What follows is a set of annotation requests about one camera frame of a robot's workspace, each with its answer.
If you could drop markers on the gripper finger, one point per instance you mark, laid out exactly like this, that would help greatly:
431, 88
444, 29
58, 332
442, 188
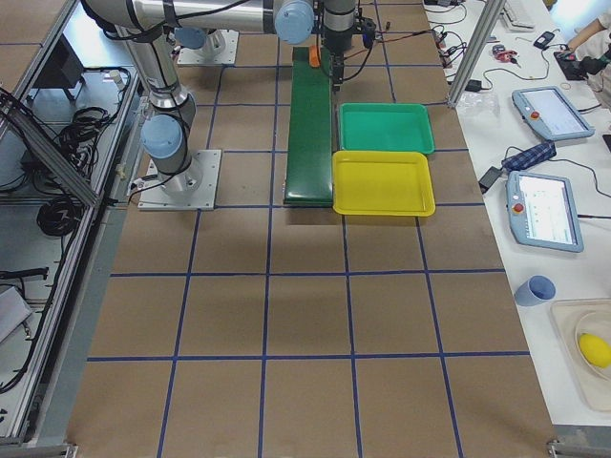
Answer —
337, 69

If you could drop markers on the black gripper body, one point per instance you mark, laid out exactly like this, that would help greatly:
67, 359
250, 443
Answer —
338, 42

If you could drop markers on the plain orange cylinder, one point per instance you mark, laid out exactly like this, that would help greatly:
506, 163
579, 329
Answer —
314, 57

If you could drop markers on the green plastic tray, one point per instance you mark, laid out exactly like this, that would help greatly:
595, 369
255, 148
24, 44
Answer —
391, 127

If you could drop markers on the yellow plastic tray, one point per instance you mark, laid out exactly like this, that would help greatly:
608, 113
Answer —
373, 183

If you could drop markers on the green conveyor belt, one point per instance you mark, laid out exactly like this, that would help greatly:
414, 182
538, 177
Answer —
308, 164

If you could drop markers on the black power brick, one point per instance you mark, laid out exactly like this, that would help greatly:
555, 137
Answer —
489, 178

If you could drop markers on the upper teach pendant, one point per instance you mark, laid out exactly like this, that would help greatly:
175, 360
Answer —
549, 113

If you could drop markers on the teach pendant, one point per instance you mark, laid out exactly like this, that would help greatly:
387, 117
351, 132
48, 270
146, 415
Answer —
542, 212
549, 113

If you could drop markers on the lower teach pendant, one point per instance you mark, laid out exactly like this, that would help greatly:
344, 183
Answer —
542, 212

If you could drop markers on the blue plastic cup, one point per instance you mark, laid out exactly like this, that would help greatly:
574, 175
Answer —
537, 290

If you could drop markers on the yellow lemon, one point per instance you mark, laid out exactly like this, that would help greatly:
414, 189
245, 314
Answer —
595, 350

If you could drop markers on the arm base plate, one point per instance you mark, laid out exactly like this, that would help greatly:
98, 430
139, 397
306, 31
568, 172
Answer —
205, 48
193, 189

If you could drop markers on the aluminium frame post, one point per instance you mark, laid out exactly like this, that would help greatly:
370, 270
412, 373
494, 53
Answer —
480, 35

